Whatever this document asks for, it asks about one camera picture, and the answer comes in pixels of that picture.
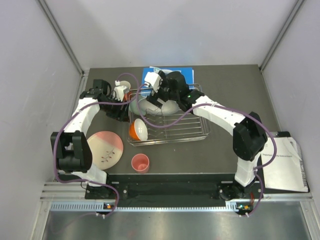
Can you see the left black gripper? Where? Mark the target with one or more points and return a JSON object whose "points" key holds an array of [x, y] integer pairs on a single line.
{"points": [[121, 114]]}

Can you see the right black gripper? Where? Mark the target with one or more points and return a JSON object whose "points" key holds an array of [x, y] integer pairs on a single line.
{"points": [[153, 98]]}

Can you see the mint green bowl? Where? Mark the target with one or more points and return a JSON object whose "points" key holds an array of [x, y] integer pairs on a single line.
{"points": [[133, 107]]}

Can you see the white blue-rimmed plate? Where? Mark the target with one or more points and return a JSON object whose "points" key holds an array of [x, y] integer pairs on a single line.
{"points": [[168, 107]]}

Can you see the orange white bowl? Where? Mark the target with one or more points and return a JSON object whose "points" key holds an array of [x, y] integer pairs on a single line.
{"points": [[138, 130]]}

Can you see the chrome wire dish rack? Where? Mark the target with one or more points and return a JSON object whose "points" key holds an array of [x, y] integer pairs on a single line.
{"points": [[182, 127]]}

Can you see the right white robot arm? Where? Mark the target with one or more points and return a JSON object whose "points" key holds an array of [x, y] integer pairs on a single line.
{"points": [[248, 135]]}

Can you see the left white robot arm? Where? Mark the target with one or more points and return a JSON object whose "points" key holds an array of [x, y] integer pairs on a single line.
{"points": [[70, 148]]}

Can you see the orange mug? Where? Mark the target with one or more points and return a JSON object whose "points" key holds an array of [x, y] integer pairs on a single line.
{"points": [[128, 88]]}

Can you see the pink cream floral plate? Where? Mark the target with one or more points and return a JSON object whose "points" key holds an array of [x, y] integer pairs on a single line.
{"points": [[106, 148]]}

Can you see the blue book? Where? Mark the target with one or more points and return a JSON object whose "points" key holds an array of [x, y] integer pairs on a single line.
{"points": [[187, 75]]}

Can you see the pink plastic cup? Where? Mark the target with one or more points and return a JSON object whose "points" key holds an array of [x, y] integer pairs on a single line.
{"points": [[140, 163]]}

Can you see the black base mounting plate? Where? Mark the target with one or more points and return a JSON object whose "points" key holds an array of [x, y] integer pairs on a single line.
{"points": [[156, 190]]}

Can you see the white paper sheet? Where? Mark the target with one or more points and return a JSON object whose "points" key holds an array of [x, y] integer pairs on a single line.
{"points": [[286, 172]]}

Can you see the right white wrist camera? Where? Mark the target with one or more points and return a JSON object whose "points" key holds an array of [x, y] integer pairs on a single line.
{"points": [[153, 79]]}

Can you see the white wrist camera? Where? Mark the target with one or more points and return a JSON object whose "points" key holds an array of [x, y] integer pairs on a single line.
{"points": [[153, 79], [119, 91]]}

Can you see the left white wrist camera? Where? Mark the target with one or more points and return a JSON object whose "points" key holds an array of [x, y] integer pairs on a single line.
{"points": [[119, 91]]}

